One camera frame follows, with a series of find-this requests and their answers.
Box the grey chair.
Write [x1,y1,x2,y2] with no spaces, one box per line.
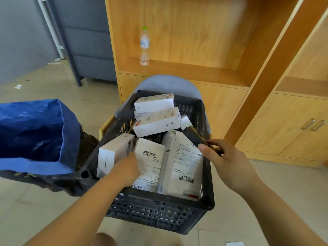
[99,75,212,140]

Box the person's left forearm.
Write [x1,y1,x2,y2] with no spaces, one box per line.
[24,173,127,246]

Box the white metal frame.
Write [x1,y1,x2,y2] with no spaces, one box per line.
[36,0,66,59]

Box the person's left hand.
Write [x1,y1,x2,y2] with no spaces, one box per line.
[110,152,141,188]

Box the black plastic crate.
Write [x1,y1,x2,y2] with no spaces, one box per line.
[77,90,215,235]

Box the pile of white boxes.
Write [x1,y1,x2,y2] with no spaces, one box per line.
[97,93,204,202]

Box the blue woven sack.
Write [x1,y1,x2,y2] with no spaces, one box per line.
[0,99,82,176]

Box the metal cabinet handle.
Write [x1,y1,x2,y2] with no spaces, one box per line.
[311,119,325,132]
[300,118,316,130]

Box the person's right hand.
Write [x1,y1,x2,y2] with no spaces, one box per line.
[198,139,257,194]

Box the black handheld device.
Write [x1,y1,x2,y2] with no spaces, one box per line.
[182,125,221,154]

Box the person's right forearm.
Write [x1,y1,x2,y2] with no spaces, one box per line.
[240,175,326,246]

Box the grey drawer unit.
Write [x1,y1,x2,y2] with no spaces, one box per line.
[46,0,117,87]

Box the wooden cabinet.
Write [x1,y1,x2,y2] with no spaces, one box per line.
[104,0,328,168]

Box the clear plastic water bottle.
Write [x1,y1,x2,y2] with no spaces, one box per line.
[140,26,150,66]

